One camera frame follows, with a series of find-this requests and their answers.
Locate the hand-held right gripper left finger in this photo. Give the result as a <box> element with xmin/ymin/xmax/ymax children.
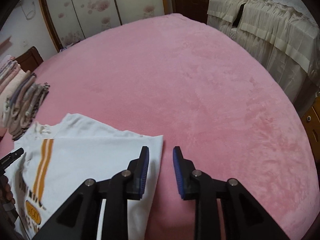
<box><xmin>32</xmin><ymin>146</ymin><xmax>150</xmax><ymax>240</ymax></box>

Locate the wall cable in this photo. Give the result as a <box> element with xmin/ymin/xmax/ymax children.
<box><xmin>19</xmin><ymin>0</ymin><xmax>37</xmax><ymax>20</ymax></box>

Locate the stack of folded clothes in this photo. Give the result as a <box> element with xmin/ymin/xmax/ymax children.
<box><xmin>0</xmin><ymin>54</ymin><xmax>50</xmax><ymax>141</ymax></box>

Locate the wooden headboard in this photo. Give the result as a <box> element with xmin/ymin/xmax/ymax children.
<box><xmin>15</xmin><ymin>46</ymin><xmax>44</xmax><ymax>73</ymax></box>

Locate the person's left hand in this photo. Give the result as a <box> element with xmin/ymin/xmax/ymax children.
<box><xmin>0</xmin><ymin>175</ymin><xmax>14</xmax><ymax>204</ymax></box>

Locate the cloth-covered furniture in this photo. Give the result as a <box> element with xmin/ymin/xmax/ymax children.
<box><xmin>207</xmin><ymin>0</ymin><xmax>320</xmax><ymax>105</ymax></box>

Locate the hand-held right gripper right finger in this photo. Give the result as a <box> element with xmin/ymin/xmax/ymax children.
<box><xmin>172</xmin><ymin>146</ymin><xmax>290</xmax><ymax>240</ymax></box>

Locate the floral wardrobe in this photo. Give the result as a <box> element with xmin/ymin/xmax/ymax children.
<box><xmin>37</xmin><ymin>0</ymin><xmax>173</xmax><ymax>52</ymax></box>

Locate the pink fleece blanket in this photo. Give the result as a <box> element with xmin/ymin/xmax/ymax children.
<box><xmin>0</xmin><ymin>13</ymin><xmax>316</xmax><ymax>240</ymax></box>

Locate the white t-shirt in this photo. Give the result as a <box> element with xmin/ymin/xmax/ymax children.
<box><xmin>5</xmin><ymin>113</ymin><xmax>164</xmax><ymax>240</ymax></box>

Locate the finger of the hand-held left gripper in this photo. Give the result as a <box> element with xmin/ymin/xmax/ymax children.
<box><xmin>0</xmin><ymin>148</ymin><xmax>24</xmax><ymax>171</ymax></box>

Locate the wooden cabinet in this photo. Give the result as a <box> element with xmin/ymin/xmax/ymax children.
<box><xmin>301</xmin><ymin>92</ymin><xmax>320</xmax><ymax>153</ymax></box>

